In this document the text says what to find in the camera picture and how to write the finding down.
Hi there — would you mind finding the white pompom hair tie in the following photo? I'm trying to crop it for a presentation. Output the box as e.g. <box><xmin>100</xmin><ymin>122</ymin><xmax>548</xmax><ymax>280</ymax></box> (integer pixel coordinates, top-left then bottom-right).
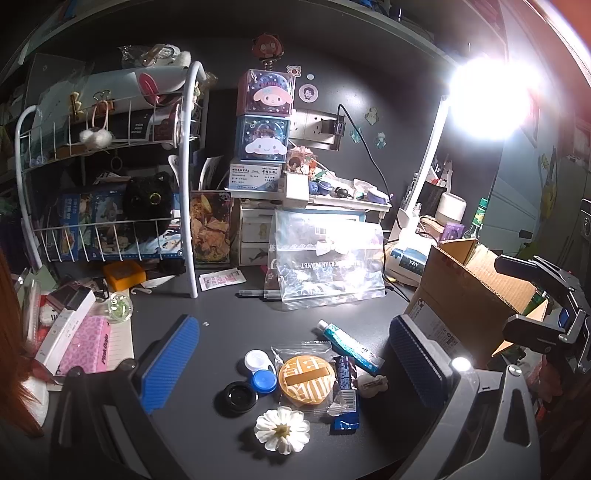
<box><xmin>78</xmin><ymin>127</ymin><xmax>114</xmax><ymax>149</ymax></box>

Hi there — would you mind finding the black pen holder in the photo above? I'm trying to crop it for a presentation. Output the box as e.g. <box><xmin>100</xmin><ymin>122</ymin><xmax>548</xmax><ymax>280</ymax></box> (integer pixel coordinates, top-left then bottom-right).
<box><xmin>418</xmin><ymin>180</ymin><xmax>448</xmax><ymax>217</ymax></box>

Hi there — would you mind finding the long white box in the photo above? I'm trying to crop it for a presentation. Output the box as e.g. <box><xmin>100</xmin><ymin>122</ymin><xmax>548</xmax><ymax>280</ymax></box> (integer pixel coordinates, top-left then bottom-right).
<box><xmin>34</xmin><ymin>307</ymin><xmax>95</xmax><ymax>370</ymax></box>

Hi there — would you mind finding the black round lid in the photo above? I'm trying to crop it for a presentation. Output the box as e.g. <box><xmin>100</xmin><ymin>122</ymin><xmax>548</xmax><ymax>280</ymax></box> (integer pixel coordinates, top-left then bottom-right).
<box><xmin>219</xmin><ymin>381</ymin><xmax>259</xmax><ymax>418</ymax></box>

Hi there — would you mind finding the dark maroon box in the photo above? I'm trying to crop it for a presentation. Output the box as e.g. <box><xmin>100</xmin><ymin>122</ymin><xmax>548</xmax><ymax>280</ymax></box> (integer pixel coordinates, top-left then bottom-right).
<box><xmin>46</xmin><ymin>285</ymin><xmax>95</xmax><ymax>311</ymax></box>

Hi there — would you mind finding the wall power outlet panel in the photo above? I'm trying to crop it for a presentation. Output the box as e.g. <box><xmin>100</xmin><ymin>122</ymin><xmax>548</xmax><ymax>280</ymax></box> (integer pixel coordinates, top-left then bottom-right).
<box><xmin>293</xmin><ymin>108</ymin><xmax>345</xmax><ymax>151</ymax></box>

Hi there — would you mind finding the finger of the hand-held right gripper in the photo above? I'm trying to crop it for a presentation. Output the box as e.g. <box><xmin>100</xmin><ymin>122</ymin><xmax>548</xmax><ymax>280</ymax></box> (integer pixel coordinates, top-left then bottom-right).
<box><xmin>495</xmin><ymin>254</ymin><xmax>585</xmax><ymax>302</ymax></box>
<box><xmin>502</xmin><ymin>315</ymin><xmax>579</xmax><ymax>352</ymax></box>

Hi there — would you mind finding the red character spring toy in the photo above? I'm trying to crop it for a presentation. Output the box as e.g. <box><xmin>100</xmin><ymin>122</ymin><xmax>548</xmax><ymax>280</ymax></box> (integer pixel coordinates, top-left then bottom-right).
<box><xmin>252</xmin><ymin>33</ymin><xmax>283</xmax><ymax>70</ymax></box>

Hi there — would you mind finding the person's reddish hair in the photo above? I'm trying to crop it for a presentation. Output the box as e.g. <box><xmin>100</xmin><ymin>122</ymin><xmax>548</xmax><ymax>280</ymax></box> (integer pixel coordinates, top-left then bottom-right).
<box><xmin>0</xmin><ymin>251</ymin><xmax>44</xmax><ymax>439</ymax></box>

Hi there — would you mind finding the white medicine box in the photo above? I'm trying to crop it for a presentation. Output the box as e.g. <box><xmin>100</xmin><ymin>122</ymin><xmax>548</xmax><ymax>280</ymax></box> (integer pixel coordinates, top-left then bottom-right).
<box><xmin>228</xmin><ymin>159</ymin><xmax>289</xmax><ymax>192</ymax></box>

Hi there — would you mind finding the white blue contact lens case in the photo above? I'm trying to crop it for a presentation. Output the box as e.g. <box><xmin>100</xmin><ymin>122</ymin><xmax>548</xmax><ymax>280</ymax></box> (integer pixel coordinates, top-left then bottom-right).
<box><xmin>244</xmin><ymin>350</ymin><xmax>279</xmax><ymax>397</ymax></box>

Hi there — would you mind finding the green glass bottle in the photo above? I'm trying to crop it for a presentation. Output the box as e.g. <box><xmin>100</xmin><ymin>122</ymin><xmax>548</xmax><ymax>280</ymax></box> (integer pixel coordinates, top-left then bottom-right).
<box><xmin>464</xmin><ymin>198</ymin><xmax>489</xmax><ymax>241</ymax></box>

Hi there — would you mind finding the small orange figurine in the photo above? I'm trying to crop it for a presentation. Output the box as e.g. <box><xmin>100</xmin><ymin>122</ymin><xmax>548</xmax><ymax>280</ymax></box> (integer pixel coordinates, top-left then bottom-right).
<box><xmin>286</xmin><ymin>147</ymin><xmax>324</xmax><ymax>178</ymax></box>

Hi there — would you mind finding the small white plush clip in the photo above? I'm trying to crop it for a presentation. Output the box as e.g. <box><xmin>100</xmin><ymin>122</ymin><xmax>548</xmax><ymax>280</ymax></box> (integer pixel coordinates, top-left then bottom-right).
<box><xmin>356</xmin><ymin>373</ymin><xmax>389</xmax><ymax>397</ymax></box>

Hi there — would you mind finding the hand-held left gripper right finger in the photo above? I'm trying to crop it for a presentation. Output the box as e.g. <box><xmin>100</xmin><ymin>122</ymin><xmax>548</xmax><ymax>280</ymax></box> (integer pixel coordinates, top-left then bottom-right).
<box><xmin>389</xmin><ymin>314</ymin><xmax>541</xmax><ymax>480</ymax></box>

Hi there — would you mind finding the clear green round ornament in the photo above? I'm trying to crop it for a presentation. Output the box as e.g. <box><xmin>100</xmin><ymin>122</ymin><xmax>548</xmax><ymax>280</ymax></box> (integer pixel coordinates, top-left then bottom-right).
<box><xmin>107</xmin><ymin>292</ymin><xmax>134</xmax><ymax>324</ymax></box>

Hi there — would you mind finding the pink notebook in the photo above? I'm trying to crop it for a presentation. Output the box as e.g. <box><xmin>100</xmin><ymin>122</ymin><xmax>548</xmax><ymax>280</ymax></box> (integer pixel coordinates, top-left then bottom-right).
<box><xmin>60</xmin><ymin>315</ymin><xmax>114</xmax><ymax>374</ymax></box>

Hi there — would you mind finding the illustrated card stand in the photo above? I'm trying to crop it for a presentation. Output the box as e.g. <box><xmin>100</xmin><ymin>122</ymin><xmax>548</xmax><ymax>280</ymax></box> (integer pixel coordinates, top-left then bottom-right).
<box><xmin>189</xmin><ymin>189</ymin><xmax>232</xmax><ymax>266</ymax></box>

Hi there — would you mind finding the blue cartoon storage box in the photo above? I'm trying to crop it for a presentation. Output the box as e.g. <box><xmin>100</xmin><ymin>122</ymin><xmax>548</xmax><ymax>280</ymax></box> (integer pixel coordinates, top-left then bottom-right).
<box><xmin>235</xmin><ymin>114</ymin><xmax>293</xmax><ymax>163</ymax></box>

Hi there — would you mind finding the white cylinder container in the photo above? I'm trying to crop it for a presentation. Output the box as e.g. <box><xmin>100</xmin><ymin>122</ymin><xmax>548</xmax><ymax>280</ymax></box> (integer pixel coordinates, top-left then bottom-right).
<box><xmin>436</xmin><ymin>191</ymin><xmax>467</xmax><ymax>227</ymax></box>

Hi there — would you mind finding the brown cardboard box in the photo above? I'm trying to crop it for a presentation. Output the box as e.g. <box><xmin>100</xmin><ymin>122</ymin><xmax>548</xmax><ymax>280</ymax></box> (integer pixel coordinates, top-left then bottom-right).
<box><xmin>405</xmin><ymin>239</ymin><xmax>550</xmax><ymax>370</ymax></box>

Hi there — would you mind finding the blue illustrated box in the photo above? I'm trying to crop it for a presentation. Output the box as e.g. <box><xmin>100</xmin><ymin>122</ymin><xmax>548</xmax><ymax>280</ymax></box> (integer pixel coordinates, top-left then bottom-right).
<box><xmin>55</xmin><ymin>189</ymin><xmax>185</xmax><ymax>259</ymax></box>

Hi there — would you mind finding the grey marker pen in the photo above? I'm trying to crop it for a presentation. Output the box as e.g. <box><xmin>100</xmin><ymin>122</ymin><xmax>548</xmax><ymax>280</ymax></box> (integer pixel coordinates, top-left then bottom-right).
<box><xmin>239</xmin><ymin>289</ymin><xmax>283</xmax><ymax>302</ymax></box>

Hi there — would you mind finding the white wire rack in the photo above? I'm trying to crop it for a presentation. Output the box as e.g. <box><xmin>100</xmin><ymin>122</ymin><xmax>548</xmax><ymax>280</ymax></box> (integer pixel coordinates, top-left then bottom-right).
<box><xmin>14</xmin><ymin>61</ymin><xmax>206</xmax><ymax>298</ymax></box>

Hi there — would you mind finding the black plug with cable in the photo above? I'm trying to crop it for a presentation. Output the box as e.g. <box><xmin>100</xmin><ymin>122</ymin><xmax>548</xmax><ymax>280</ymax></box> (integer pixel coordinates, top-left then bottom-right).
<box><xmin>333</xmin><ymin>104</ymin><xmax>393</xmax><ymax>195</ymax></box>

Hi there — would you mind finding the white desk lamp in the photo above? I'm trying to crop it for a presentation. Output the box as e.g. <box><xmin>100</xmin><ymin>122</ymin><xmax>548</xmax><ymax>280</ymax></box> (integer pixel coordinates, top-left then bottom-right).
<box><xmin>385</xmin><ymin>55</ymin><xmax>541</xmax><ymax>287</ymax></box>

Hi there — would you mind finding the small pink white sachet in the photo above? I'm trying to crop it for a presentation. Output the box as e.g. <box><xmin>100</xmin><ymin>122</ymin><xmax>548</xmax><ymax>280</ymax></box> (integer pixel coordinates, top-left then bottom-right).
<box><xmin>198</xmin><ymin>270</ymin><xmax>247</xmax><ymax>291</ymax></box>

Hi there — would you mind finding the pink cartoon storage box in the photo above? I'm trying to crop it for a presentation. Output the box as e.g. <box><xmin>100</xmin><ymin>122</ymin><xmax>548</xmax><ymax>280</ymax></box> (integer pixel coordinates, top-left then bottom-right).
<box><xmin>236</xmin><ymin>69</ymin><xmax>296</xmax><ymax>117</ymax></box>

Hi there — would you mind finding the white fabric flower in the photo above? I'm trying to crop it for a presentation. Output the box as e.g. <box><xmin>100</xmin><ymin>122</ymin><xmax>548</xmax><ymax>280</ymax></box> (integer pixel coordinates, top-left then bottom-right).
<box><xmin>254</xmin><ymin>407</ymin><xmax>311</xmax><ymax>455</ymax></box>

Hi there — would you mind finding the blue snack bar packet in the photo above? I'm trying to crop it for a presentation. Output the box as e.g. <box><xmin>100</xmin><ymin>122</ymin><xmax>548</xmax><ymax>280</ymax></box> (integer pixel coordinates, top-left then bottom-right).
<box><xmin>330</xmin><ymin>354</ymin><xmax>361</xmax><ymax>433</ymax></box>

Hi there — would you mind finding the white mini drawer unit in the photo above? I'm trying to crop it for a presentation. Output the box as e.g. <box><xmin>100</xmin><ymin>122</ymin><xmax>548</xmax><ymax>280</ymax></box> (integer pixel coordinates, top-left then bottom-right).
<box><xmin>238</xmin><ymin>194</ymin><xmax>393</xmax><ymax>266</ymax></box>

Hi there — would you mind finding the round orange cake clear wrapper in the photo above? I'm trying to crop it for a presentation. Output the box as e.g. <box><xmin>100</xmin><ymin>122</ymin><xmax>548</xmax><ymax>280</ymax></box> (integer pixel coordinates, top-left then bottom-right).
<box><xmin>271</xmin><ymin>342</ymin><xmax>358</xmax><ymax>418</ymax></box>

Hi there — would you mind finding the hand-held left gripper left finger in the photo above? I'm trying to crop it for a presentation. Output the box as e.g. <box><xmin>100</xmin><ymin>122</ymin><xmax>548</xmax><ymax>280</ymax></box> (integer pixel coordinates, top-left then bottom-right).
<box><xmin>50</xmin><ymin>315</ymin><xmax>200</xmax><ymax>480</ymax></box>

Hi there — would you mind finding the teal toothpaste tube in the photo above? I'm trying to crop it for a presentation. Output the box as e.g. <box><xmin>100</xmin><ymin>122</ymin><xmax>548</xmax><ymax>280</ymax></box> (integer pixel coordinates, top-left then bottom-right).
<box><xmin>316</xmin><ymin>320</ymin><xmax>385</xmax><ymax>374</ymax></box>

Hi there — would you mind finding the clear zip bag bow print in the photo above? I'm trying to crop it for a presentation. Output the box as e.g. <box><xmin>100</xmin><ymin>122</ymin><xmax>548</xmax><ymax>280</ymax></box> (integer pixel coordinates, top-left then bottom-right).
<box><xmin>263</xmin><ymin>210</ymin><xmax>386</xmax><ymax>311</ymax></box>

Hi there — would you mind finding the black cat plush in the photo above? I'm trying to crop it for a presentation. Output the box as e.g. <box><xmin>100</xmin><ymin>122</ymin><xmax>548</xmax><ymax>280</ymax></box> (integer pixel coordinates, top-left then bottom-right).
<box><xmin>122</xmin><ymin>172</ymin><xmax>181</xmax><ymax>232</ymax></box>

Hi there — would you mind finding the orange box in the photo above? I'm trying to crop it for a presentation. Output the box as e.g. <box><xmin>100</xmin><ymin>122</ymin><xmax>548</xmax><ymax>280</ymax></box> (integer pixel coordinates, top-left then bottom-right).
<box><xmin>102</xmin><ymin>261</ymin><xmax>147</xmax><ymax>292</ymax></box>

